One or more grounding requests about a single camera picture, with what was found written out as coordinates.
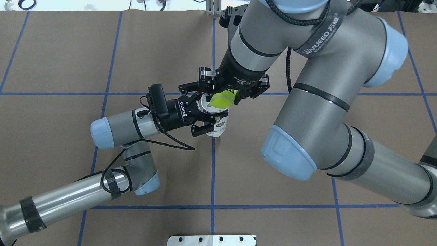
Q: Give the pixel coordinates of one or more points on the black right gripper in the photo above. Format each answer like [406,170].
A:
[239,73]

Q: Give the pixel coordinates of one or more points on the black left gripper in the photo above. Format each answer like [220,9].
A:
[180,112]

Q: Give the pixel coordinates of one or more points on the yellow Wilson tennis ball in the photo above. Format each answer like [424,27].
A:
[223,99]

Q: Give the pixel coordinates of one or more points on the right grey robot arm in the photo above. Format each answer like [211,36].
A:
[346,49]

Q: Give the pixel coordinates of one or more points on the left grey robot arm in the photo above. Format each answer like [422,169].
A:
[46,144]

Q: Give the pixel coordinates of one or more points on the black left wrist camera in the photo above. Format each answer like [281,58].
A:
[157,101]

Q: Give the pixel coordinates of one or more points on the aluminium frame post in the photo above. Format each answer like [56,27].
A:
[213,8]

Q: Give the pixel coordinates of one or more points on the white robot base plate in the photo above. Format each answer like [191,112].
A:
[212,240]

